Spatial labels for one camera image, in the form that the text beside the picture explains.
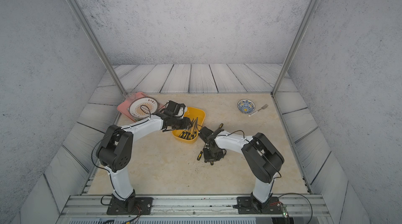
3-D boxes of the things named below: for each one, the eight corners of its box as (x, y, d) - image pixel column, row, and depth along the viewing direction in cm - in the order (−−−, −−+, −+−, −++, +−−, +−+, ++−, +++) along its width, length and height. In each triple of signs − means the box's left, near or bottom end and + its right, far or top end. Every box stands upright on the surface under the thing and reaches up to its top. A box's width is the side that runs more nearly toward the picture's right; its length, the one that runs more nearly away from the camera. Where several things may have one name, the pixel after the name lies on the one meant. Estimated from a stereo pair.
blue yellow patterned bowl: (238, 114, 110) (238, 110, 107) (236, 103, 117) (236, 99, 114) (255, 114, 110) (256, 110, 107) (252, 103, 117) (253, 99, 114)
